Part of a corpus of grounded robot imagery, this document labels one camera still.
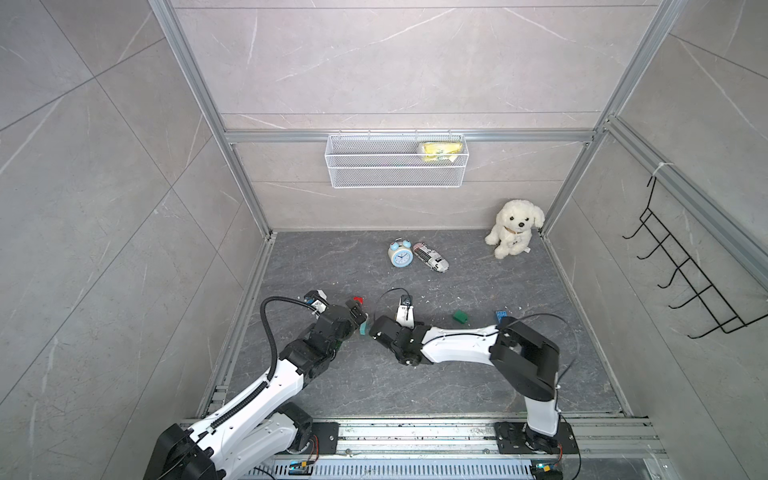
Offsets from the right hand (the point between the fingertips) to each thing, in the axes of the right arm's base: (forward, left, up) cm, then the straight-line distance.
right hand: (397, 324), depth 91 cm
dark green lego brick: (+4, -21, -2) cm, 21 cm away
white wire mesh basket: (+48, -1, +27) cm, 55 cm away
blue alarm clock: (+25, -2, +5) cm, 26 cm away
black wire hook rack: (-13, -66, +30) cm, 74 cm away
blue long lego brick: (+4, -34, -2) cm, 35 cm away
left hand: (0, +12, +12) cm, 18 cm away
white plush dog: (+30, -42, +10) cm, 53 cm away
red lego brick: (+10, +13, +1) cm, 16 cm away
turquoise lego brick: (-10, +9, +18) cm, 22 cm away
